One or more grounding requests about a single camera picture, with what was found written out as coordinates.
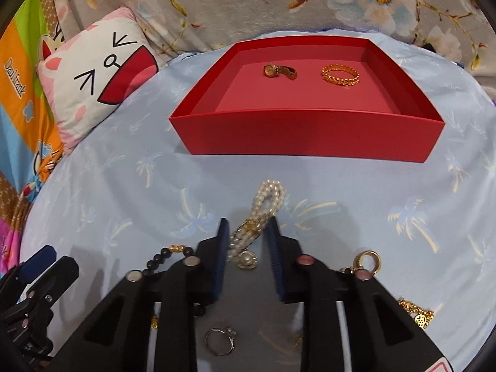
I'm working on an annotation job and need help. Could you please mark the gold chain bracelet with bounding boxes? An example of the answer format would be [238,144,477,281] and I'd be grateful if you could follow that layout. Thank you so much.
[321,64,360,86]

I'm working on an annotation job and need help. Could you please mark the grey floral blanket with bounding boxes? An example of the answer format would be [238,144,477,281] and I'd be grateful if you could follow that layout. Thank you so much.
[50,0,496,99]

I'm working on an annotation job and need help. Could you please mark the gold chain with round charm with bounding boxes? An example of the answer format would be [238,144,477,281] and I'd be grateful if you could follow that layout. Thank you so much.
[398,298,435,330]

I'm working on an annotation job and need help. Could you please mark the gold wristwatch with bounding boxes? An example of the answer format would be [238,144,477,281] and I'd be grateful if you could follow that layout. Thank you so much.
[263,63,298,81]

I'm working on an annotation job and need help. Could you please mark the light blue palm print cloth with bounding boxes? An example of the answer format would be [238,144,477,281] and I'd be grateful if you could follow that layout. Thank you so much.
[19,29,496,372]

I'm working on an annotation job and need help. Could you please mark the white pearl bracelet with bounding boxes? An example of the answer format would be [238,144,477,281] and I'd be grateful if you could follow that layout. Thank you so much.
[227,179,287,270]

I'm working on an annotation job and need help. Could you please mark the black bead bracelet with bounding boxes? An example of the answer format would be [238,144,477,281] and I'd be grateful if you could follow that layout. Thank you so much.
[141,244,206,330]

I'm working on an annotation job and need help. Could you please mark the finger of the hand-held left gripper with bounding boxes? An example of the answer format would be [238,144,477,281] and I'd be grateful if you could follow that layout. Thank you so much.
[15,244,58,285]
[23,256,80,318]

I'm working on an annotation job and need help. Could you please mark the colourful cartoon bed sheet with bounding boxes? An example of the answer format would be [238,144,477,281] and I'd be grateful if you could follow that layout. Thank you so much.
[0,0,68,280]

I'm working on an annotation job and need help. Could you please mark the white cat face pillow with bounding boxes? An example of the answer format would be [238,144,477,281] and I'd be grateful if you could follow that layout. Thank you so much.
[37,7,159,153]

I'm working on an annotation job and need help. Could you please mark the silver ring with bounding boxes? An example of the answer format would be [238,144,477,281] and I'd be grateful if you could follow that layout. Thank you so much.
[205,326,238,356]

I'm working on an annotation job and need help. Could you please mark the red cardboard box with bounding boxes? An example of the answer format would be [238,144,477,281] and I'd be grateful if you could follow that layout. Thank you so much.
[168,36,445,163]

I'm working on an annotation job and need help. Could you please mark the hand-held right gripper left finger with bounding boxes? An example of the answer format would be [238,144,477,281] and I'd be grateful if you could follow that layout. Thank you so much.
[50,218,231,372]

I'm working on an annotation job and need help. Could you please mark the gold hoop pendant necklace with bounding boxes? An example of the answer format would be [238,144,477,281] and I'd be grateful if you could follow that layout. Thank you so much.
[337,250,382,277]

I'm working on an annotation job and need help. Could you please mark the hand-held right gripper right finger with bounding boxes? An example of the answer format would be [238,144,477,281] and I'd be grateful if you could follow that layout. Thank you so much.
[264,216,456,372]

